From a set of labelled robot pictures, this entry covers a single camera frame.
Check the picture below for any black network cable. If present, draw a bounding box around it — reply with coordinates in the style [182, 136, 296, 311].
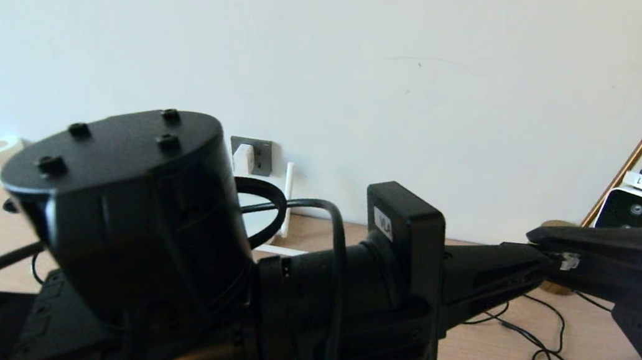
[27, 178, 581, 359]

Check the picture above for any white power adapter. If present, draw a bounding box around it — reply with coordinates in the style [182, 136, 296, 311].
[231, 143, 258, 176]

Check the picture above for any white router with antennas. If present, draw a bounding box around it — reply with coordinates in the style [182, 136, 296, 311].
[236, 156, 320, 260]

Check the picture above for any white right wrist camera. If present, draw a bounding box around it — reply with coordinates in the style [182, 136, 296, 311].
[594, 166, 642, 235]

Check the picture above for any black cable with white connector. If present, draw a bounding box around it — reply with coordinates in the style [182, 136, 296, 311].
[462, 286, 569, 355]

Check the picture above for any grey wall socket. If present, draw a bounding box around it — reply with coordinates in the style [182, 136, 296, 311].
[226, 136, 276, 178]

